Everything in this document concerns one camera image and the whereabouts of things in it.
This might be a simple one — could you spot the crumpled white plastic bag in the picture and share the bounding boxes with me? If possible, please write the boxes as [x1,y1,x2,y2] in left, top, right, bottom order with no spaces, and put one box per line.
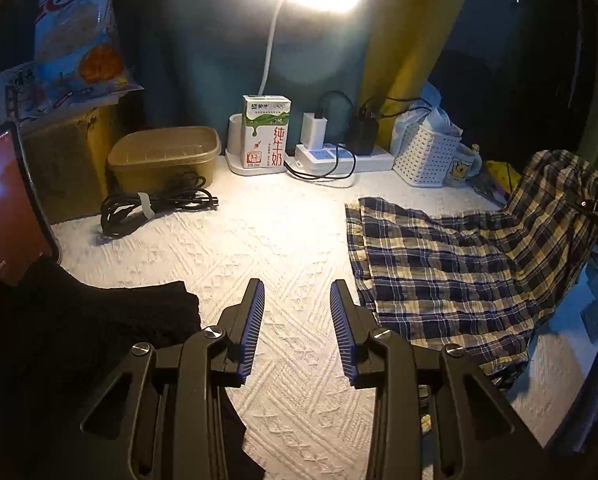
[390,82,464,153]

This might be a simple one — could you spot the yellow curtain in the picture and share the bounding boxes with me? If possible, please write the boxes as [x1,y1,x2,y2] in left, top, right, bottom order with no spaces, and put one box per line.
[356,0,480,126]

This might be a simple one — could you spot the black cloth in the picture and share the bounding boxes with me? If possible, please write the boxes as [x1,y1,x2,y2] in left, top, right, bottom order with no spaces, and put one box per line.
[0,257,265,480]

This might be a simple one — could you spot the blue snack bag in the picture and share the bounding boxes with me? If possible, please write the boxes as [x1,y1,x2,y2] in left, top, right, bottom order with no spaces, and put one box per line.
[33,0,145,106]

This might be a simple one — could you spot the flat printed packet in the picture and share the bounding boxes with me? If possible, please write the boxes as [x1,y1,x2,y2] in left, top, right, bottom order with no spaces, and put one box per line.
[0,62,42,133]

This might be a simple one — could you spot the black charger cable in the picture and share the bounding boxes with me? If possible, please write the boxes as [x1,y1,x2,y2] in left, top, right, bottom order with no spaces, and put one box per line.
[284,91,357,181]

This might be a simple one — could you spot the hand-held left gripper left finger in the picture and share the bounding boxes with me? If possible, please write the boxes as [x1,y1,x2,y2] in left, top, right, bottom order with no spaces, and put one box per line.
[79,277,266,480]

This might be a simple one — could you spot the white charger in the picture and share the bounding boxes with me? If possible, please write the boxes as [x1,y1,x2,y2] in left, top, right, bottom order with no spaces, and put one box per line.
[300,112,327,151]

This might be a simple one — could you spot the cardboard box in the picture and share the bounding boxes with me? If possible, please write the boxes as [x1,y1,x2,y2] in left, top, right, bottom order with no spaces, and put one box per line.
[16,102,125,226]

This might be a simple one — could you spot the brown plastic bowl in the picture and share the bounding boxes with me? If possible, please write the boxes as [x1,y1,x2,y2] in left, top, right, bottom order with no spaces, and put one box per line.
[107,126,222,196]

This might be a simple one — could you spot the white textured table cover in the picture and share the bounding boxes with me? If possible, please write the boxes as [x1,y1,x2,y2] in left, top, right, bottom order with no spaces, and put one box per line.
[49,155,598,480]

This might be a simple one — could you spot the yellow plastic bag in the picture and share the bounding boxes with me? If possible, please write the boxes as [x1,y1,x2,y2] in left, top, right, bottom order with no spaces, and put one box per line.
[479,160,522,196]

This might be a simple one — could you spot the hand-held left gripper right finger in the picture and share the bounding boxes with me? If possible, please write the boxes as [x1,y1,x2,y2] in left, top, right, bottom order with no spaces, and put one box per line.
[330,279,554,480]

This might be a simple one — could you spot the white mug with bear print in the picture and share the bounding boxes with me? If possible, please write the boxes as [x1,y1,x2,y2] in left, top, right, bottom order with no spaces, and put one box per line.
[444,142,484,188]

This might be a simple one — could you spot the white perforated basket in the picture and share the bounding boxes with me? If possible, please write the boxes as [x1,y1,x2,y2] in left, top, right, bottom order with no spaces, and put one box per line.
[393,122,462,190]

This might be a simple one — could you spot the black charger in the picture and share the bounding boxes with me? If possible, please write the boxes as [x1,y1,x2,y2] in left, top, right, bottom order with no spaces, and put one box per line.
[349,107,380,156]

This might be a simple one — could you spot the green white milk carton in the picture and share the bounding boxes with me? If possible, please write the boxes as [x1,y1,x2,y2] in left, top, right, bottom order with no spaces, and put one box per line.
[241,94,292,170]

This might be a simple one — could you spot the bundled black cable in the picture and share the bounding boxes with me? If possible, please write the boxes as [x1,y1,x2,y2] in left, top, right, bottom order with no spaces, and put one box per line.
[100,172,220,238]

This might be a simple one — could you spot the tablet with red screen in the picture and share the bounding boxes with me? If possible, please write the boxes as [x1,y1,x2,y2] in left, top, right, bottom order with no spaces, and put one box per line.
[0,121,62,306]

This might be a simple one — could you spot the plaid pants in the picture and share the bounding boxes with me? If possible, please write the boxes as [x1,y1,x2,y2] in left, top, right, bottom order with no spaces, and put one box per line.
[345,149,598,391]

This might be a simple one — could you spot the white power strip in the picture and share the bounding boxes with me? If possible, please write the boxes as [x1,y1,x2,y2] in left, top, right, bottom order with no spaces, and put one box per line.
[285,142,396,173]

